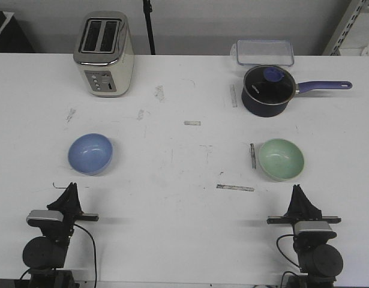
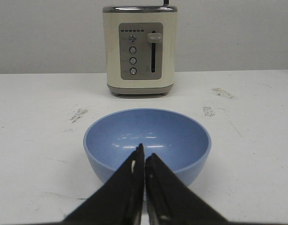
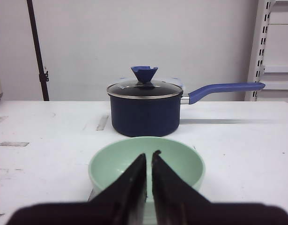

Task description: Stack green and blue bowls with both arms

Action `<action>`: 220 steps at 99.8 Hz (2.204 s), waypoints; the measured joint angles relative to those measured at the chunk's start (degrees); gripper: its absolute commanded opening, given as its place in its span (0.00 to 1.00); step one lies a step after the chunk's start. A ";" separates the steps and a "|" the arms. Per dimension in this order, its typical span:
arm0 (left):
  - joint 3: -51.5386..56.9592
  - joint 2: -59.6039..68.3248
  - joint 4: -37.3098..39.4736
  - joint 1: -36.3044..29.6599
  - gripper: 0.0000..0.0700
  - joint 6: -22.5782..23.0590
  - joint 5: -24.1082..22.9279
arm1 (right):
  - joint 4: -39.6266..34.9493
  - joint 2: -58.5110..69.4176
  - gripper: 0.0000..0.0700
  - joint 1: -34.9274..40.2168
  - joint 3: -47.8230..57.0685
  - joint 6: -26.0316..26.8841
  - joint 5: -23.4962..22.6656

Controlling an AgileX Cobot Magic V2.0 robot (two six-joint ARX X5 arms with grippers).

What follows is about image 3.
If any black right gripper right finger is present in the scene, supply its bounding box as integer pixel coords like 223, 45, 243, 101
152, 150, 211, 225

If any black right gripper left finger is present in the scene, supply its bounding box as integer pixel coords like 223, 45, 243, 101
90, 154, 147, 225

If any green bowl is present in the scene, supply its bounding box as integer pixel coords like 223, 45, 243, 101
88, 136, 206, 204

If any dark blue saucepan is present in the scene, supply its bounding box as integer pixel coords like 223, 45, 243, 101
109, 82, 265, 137

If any glass pot lid blue knob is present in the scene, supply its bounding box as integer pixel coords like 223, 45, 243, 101
107, 66, 183, 99

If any clear plastic container blue rim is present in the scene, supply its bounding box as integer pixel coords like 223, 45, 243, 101
116, 77, 185, 90

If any black tripod pole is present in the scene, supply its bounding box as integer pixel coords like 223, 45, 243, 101
26, 0, 50, 101

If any white slotted shelf rack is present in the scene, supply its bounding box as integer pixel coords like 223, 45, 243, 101
244, 0, 288, 102

